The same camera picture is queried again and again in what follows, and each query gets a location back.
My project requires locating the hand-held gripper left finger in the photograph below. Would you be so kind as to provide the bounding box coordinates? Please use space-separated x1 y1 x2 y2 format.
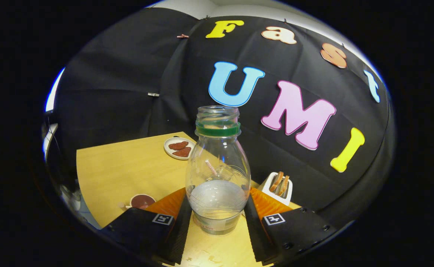
102 188 192 265

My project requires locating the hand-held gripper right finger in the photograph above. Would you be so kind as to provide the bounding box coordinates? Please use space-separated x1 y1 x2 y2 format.
243 187 338 265

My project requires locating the clear plastic juice bottle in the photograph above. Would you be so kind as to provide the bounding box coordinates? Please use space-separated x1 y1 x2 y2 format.
185 106 251 235

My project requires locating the cream cup with wooden handle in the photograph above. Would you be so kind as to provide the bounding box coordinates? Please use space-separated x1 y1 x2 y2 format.
119 194 156 210

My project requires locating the white toaster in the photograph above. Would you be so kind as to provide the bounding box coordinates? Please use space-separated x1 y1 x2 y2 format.
261 172 293 206

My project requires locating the toast slice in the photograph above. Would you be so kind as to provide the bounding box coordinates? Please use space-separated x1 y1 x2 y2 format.
269 171 284 192
278 176 290 197

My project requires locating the striped pink straw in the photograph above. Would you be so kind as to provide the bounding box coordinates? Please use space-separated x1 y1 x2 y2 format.
205 159 218 177

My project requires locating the wooden table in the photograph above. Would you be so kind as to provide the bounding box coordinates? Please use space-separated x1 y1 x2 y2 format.
76 131 302 267

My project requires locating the round white plate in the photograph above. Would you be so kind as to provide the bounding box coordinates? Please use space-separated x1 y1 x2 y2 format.
164 137 196 160

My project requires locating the black backdrop cloth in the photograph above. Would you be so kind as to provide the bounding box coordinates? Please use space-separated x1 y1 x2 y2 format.
46 7 397 227

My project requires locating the wire mesh basket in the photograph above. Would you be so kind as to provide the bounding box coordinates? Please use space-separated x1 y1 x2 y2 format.
217 165 245 186

